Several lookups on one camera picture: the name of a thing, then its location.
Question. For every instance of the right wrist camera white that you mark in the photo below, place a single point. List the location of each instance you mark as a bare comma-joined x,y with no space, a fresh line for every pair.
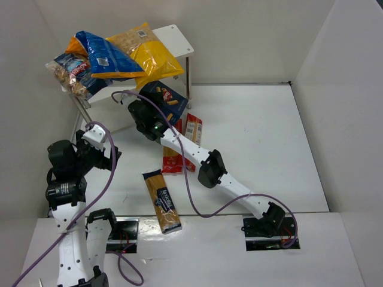
126,98

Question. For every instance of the dark blue Barilla pasta box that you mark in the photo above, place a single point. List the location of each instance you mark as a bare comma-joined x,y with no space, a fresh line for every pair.
171,103

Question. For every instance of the dark blue La Sicilia spaghetti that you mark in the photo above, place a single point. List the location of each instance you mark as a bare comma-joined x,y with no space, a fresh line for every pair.
164,207

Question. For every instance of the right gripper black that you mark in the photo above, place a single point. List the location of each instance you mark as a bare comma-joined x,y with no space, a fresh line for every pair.
139,109

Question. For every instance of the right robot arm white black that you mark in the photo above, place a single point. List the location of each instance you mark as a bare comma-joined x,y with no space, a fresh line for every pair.
153,124

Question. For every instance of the clear blue fusilli bag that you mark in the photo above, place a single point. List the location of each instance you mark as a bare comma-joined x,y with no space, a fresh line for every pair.
73,71

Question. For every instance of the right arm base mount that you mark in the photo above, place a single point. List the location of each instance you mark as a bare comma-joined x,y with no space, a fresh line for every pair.
254,241

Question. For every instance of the yellow pasta bag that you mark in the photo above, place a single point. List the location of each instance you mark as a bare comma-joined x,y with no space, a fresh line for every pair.
144,47

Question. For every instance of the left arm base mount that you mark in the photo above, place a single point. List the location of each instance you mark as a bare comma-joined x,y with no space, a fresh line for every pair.
119,236

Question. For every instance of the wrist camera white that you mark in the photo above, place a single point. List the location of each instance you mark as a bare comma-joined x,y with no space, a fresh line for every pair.
95,137
126,98

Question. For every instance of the red spaghetti bag back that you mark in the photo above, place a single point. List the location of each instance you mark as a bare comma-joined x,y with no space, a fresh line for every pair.
193,129

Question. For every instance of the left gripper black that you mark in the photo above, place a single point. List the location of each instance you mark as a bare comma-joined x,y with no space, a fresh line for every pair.
109,153

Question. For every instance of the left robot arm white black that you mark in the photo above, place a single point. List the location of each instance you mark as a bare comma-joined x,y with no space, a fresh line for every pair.
82,239

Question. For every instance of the blue and orange pasta bag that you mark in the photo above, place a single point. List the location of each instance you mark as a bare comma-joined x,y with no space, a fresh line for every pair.
107,61

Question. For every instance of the red spaghetti bag front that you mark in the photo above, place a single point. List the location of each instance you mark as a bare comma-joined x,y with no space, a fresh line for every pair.
172,161

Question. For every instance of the red spaghetti bag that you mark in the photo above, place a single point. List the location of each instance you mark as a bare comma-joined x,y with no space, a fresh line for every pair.
193,129
172,161

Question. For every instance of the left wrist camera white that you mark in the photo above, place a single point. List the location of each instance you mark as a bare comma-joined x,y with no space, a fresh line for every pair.
95,137

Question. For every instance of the white two-tier shelf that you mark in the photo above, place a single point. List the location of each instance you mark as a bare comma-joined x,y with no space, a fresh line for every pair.
115,116

